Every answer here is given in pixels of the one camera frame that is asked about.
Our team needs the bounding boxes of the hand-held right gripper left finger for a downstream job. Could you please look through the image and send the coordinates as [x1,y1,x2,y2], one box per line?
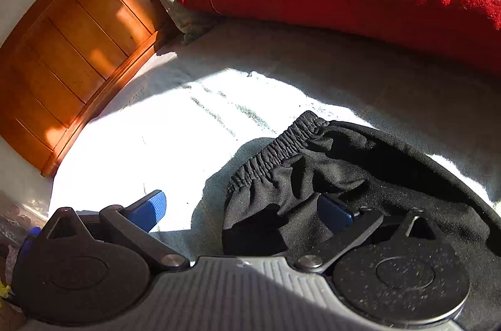
[48,190,189,272]

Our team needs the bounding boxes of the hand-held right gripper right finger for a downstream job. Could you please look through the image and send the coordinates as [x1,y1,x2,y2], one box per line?
[294,195,437,272]

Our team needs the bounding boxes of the black pants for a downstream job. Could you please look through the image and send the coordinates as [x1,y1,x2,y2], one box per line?
[222,111,501,331]

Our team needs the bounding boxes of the clear plastic bag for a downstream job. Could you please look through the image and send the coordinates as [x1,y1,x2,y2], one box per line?
[0,190,51,238]

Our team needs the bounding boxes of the wooden headboard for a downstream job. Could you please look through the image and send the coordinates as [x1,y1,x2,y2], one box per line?
[0,0,235,177]

